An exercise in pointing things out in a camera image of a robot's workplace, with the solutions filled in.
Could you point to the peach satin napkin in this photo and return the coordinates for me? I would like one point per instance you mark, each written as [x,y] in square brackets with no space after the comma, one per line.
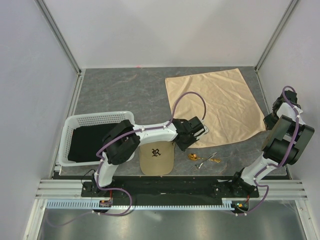
[223,100]

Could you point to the left aluminium frame post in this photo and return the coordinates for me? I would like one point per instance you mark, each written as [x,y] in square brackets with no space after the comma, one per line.
[58,34]

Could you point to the tan baseball cap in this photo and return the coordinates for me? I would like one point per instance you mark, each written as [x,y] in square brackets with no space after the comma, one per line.
[157,158]

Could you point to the right aluminium frame post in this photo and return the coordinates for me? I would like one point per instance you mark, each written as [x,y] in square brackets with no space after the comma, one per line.
[276,33]

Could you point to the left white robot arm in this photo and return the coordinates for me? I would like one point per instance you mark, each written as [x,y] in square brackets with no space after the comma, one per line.
[120,144]

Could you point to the white cable duct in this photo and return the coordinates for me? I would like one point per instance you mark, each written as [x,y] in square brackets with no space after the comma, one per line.
[90,204]

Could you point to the silver fork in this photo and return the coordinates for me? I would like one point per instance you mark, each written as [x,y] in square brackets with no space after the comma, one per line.
[197,166]

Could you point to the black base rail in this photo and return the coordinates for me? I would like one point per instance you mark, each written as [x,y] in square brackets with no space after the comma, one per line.
[190,185]

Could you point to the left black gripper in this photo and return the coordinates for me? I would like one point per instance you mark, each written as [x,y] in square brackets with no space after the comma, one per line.
[183,147]

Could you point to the white plastic basket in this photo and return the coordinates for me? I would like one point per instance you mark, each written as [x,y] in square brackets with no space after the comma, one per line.
[76,121]

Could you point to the gold spoon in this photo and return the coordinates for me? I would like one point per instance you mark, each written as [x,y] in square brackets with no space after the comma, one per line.
[194,157]

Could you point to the black folded cloth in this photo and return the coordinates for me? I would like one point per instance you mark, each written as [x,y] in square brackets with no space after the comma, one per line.
[86,141]

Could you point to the aluminium frame post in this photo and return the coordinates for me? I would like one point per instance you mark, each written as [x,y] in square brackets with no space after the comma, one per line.
[276,33]
[58,34]

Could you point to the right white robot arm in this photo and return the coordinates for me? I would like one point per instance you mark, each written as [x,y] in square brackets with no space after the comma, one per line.
[289,135]

